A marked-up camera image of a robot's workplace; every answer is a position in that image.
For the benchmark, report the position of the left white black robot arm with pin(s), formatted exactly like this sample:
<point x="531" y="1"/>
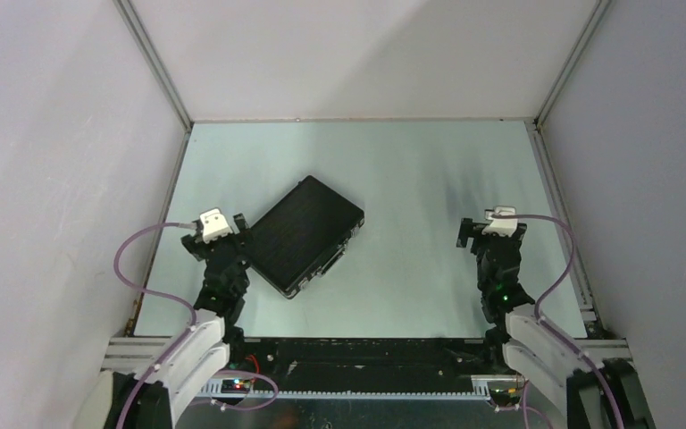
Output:
<point x="156" y="392"/>

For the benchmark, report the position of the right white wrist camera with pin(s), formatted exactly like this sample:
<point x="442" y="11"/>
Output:
<point x="501" y="221"/>

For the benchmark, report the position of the black aluminium poker case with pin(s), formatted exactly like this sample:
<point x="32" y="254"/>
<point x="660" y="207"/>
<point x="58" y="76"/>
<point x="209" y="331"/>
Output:
<point x="303" y="236"/>

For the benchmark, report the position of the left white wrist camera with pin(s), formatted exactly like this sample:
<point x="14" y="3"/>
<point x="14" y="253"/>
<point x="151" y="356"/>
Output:
<point x="214" y="225"/>

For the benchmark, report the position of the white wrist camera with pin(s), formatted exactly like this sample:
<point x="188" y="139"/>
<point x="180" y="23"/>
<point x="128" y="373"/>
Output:
<point x="501" y="221"/>
<point x="214" y="225"/>

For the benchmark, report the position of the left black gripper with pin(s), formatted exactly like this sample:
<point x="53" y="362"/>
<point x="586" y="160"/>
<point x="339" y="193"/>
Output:
<point x="196" y="245"/>

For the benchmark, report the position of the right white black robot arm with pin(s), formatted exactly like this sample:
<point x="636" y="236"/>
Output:
<point x="589" y="391"/>

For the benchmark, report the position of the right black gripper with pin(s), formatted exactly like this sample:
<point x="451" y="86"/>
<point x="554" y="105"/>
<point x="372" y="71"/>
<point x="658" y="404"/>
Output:
<point x="473" y="230"/>

